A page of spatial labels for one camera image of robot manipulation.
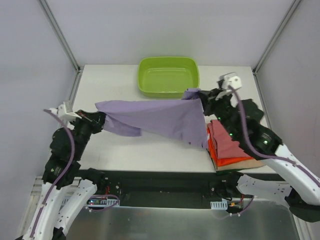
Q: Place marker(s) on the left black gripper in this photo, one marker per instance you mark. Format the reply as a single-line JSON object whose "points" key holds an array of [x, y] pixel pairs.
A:
{"points": [[97, 120]]}

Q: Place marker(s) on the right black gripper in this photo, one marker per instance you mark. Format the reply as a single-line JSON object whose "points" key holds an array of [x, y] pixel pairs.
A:
{"points": [[206, 100]]}

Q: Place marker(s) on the purple t shirt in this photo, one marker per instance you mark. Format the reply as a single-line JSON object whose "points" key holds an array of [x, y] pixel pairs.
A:
{"points": [[179, 119]]}

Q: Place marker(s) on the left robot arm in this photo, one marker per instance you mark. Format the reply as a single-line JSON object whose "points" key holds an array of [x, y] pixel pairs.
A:
{"points": [[65, 190]]}

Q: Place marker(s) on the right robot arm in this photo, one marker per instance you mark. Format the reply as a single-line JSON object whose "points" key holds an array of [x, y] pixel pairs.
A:
{"points": [[300, 191]]}

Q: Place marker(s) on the pink folded t shirt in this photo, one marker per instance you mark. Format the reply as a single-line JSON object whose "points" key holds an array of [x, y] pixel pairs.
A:
{"points": [[224, 146]]}

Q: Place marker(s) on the orange folded t shirt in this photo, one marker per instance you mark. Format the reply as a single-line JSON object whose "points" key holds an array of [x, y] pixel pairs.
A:
{"points": [[212, 153]]}

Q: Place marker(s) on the beige folded t shirt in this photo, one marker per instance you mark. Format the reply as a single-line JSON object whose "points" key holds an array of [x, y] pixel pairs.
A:
{"points": [[242, 165]]}

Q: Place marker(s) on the dark green folded t shirt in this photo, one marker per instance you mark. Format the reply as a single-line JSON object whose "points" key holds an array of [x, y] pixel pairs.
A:
{"points": [[227, 171]]}

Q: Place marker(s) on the green plastic basin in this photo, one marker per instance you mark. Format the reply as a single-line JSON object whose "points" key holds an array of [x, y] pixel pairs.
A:
{"points": [[167, 76]]}

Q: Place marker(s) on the left controller board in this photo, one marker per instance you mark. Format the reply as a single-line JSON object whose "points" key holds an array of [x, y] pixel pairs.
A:
{"points": [[101, 203]]}

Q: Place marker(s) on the controller board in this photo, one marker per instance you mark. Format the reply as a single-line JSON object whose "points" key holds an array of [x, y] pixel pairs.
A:
{"points": [[220, 210], [101, 203]]}

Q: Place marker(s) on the right controller board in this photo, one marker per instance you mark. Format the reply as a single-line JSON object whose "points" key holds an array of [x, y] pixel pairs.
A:
{"points": [[220, 210]]}

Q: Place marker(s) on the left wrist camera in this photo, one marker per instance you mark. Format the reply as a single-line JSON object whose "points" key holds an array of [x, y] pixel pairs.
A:
{"points": [[65, 112]]}

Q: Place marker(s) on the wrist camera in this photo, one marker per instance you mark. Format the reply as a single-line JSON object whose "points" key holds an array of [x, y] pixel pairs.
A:
{"points": [[65, 112], [228, 84]]}

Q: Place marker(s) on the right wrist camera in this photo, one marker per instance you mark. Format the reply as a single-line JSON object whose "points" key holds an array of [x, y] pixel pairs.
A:
{"points": [[228, 84]]}

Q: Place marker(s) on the right aluminium frame post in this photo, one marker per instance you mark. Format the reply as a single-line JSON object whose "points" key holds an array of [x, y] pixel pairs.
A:
{"points": [[279, 30]]}

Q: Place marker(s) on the aluminium frame post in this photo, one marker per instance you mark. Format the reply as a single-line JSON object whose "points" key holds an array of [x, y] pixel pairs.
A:
{"points": [[59, 34], [279, 30]]}

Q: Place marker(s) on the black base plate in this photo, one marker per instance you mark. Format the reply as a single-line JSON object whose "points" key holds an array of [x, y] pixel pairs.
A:
{"points": [[152, 189]]}

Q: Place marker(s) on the left aluminium frame post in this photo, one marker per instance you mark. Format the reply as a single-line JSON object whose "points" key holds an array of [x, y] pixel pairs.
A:
{"points": [[59, 34]]}

